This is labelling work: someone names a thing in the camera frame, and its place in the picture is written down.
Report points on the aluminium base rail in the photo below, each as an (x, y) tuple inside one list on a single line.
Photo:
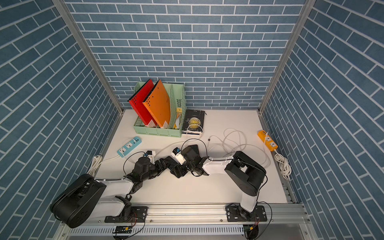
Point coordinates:
[(199, 222)]

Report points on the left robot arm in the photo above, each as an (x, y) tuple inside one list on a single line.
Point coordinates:
[(89, 198)]

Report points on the yellow item in organizer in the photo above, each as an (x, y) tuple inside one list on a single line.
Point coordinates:
[(178, 118)]

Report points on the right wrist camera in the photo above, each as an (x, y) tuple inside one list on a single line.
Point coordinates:
[(177, 155)]

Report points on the black book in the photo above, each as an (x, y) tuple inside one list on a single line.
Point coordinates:
[(193, 122)]

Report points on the red folder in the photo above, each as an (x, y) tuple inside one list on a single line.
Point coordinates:
[(136, 101)]

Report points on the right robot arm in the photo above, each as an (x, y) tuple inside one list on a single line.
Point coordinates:
[(248, 175)]

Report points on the orange folder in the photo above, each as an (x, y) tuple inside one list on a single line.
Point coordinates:
[(158, 104)]

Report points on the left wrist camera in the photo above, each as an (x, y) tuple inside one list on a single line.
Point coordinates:
[(151, 155)]

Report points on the green plastic file organizer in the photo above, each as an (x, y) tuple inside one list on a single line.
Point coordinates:
[(176, 93)]

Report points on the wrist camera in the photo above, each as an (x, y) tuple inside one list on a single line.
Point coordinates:
[(177, 155), (151, 155)]

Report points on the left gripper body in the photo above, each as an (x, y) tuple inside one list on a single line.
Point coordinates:
[(158, 169)]

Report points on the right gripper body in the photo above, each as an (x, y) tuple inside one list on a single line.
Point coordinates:
[(190, 166)]

